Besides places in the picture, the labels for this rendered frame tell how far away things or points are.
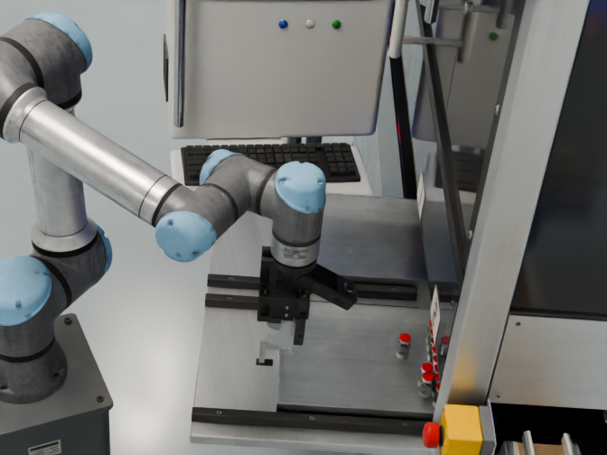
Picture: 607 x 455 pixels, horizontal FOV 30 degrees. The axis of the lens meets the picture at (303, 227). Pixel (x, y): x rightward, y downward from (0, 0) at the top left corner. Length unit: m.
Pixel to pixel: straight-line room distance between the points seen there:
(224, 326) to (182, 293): 1.39
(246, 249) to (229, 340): 0.26
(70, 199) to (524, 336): 0.79
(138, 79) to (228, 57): 1.91
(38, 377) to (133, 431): 1.05
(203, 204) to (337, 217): 0.76
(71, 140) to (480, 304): 0.64
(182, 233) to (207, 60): 1.03
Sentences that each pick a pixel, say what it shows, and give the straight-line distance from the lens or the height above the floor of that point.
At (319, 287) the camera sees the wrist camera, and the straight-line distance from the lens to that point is 1.77.
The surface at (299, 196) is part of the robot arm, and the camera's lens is 1.64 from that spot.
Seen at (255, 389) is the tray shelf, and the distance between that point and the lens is 1.97.
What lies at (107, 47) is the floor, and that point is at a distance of 4.68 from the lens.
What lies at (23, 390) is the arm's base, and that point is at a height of 0.82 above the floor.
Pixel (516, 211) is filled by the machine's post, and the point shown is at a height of 1.39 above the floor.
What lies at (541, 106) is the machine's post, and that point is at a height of 1.56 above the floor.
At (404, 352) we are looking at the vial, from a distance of 2.04.
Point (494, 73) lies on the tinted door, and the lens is 1.66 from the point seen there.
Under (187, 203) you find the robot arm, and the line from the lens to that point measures 1.62.
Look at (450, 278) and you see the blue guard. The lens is 1.83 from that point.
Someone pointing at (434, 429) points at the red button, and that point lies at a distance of 1.77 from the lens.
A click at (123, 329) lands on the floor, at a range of 3.35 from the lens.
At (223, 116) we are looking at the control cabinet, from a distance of 2.65.
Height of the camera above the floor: 2.31
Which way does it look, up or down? 38 degrees down
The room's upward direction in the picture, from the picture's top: 6 degrees clockwise
